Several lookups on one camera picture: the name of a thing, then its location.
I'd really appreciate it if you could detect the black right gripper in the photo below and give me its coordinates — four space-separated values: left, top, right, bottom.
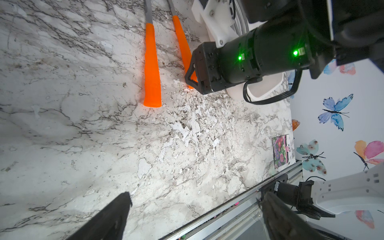
185 30 261 95

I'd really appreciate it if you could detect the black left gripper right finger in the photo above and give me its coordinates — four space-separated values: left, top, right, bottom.
262 192 324 240

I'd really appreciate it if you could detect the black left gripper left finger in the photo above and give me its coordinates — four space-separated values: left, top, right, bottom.
68 192 133 240

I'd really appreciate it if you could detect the orange handle sickle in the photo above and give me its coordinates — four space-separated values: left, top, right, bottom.
167 0 192 74
144 0 162 108

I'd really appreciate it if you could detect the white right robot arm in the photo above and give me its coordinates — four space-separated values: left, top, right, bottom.
185 1 384 105

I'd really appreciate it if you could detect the white plastic storage tray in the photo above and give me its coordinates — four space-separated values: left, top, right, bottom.
226 0 285 103

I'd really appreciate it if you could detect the flower seed packet on table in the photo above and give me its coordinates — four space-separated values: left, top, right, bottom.
272 135 291 170

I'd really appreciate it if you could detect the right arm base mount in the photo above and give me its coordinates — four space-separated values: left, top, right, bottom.
259 174 336 220

